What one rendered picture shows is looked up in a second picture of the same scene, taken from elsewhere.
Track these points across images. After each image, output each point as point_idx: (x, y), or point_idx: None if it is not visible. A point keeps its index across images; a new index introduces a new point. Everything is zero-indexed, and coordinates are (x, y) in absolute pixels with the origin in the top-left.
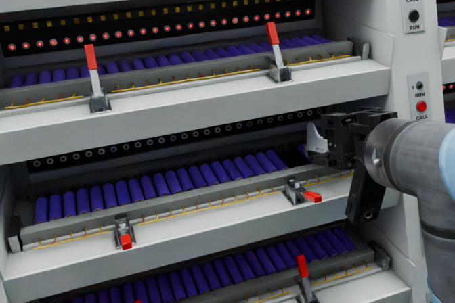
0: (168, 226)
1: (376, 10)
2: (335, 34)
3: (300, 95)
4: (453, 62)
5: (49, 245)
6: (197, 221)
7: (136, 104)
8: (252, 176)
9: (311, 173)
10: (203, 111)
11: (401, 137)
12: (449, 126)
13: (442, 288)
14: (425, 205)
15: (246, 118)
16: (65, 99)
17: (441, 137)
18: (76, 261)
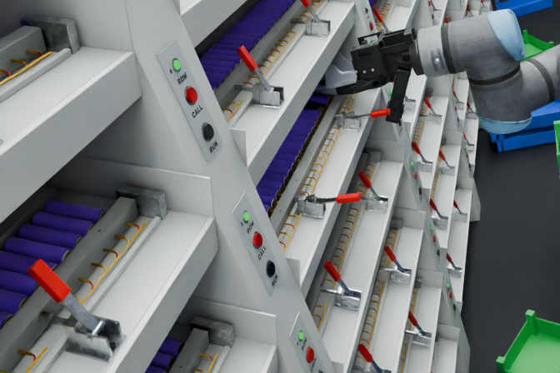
0: (322, 187)
1: None
2: None
3: (336, 41)
4: None
5: (285, 248)
6: (330, 173)
7: (284, 88)
8: (314, 126)
9: (340, 106)
10: (313, 76)
11: (452, 36)
12: (479, 17)
13: (503, 112)
14: (487, 68)
15: (323, 72)
16: (236, 109)
17: (485, 24)
18: (316, 243)
